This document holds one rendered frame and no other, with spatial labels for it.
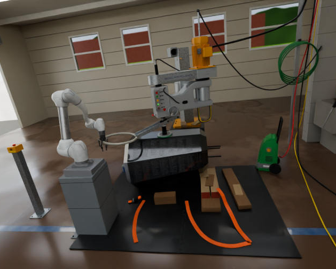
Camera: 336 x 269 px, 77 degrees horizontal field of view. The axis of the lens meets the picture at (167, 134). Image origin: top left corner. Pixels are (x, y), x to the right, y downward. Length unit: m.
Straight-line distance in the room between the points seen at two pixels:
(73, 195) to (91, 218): 0.34
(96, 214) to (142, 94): 7.21
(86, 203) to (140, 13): 7.84
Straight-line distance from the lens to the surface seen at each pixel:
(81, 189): 2.57
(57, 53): 10.73
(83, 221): 2.85
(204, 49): 2.99
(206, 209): 2.85
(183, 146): 2.94
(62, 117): 2.63
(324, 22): 4.78
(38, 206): 3.64
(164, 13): 9.15
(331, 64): 4.87
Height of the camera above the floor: 1.87
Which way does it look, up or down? 19 degrees down
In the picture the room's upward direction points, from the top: 7 degrees counter-clockwise
